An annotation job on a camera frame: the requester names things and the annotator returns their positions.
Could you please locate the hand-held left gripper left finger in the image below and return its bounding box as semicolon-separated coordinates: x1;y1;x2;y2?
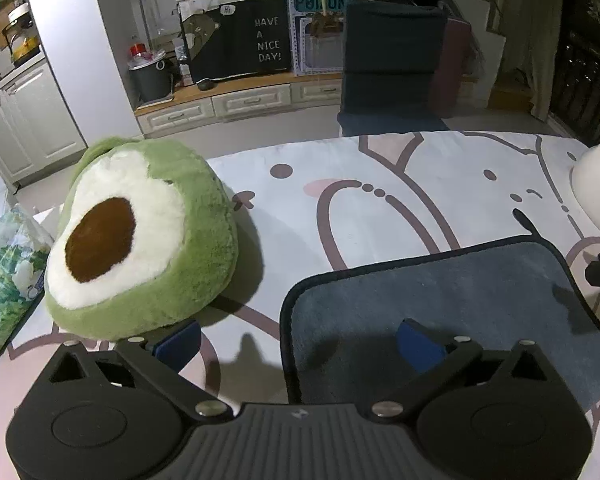
44;319;232;421

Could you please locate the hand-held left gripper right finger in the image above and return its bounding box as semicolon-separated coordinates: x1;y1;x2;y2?
361;318;556;422

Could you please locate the grey towel with black edge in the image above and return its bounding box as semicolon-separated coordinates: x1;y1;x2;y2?
279;234;600;407

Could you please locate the green avocado plush cushion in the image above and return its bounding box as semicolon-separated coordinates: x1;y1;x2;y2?
44;137;240;342

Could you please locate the white cat-shaped jar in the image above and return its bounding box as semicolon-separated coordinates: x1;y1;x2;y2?
570;136;600;232

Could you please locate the cartoon printed blanket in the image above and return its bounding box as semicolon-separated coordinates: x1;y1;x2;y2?
0;131;600;480

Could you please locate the green floral tissue packet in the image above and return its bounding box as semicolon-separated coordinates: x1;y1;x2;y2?
0;203;56;366

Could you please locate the white low drawer cabinet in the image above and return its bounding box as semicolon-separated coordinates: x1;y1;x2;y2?
134;71;344;139

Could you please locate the pink panel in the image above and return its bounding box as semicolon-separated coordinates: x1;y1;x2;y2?
431;16;475;119

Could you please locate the dark grey trash bin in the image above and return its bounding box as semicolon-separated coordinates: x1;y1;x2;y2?
128;56;174;104

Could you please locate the white kitchen cabinet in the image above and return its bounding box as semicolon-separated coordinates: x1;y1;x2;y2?
0;54;89;187

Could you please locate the dark blue chair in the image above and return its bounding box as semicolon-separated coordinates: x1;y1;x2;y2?
336;0;451;137

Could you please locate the black lettered cloth cover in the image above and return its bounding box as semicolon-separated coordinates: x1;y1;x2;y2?
179;0;294;85

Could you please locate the blue framed board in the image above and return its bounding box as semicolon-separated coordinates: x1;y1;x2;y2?
285;0;357;77

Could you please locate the glass kettle with yellow base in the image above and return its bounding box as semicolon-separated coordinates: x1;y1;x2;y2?
2;2;44;65

